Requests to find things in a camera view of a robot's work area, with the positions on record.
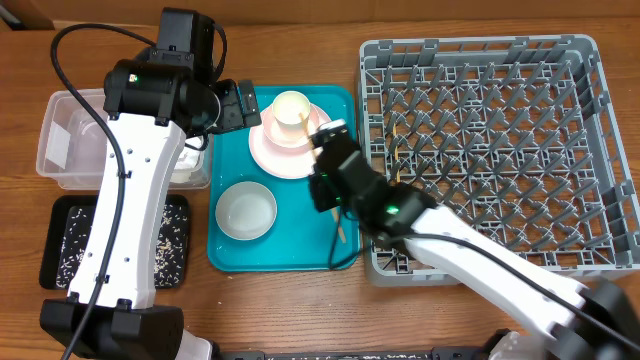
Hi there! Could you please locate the wooden chopstick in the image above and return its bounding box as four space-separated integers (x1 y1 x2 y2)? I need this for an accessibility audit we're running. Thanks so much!
298 112 346 243
391 123 401 183

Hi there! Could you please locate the black plastic tray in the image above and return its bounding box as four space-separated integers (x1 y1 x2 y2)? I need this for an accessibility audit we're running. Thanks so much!
39 195 190 290

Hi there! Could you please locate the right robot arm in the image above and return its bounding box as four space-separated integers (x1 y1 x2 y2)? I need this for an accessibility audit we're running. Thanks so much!
308 121 639 359

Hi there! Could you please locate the white napkin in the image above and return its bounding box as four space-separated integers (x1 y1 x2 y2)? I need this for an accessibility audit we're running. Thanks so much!
174 137 204 171

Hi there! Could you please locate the pink bowl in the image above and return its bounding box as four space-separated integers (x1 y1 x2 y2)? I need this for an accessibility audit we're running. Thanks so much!
261 105 320 149

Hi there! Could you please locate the grey dishwasher rack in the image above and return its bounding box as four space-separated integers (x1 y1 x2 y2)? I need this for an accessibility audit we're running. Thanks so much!
358 35 639 281

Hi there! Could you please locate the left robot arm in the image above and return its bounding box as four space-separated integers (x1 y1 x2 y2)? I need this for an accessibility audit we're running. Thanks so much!
40 8 261 359

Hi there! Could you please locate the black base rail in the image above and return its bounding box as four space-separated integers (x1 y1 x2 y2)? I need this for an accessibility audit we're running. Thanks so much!
217 346 489 360

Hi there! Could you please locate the rice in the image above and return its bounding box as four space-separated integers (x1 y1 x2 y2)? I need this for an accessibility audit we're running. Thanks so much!
54 204 190 289

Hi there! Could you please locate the grey bowl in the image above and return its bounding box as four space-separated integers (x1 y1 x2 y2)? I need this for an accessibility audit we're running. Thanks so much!
215 181 278 241

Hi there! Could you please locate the pink plate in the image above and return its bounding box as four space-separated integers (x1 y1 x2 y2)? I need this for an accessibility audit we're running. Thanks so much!
248 104 330 179

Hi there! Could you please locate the clear plastic bin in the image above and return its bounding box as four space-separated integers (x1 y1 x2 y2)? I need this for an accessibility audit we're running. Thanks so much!
36 91 213 190

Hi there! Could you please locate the cream cup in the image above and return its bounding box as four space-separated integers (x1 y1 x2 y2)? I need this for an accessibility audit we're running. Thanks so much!
272 90 311 141

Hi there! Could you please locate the teal serving tray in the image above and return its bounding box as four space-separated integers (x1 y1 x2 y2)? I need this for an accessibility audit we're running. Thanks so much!
207 85 360 272

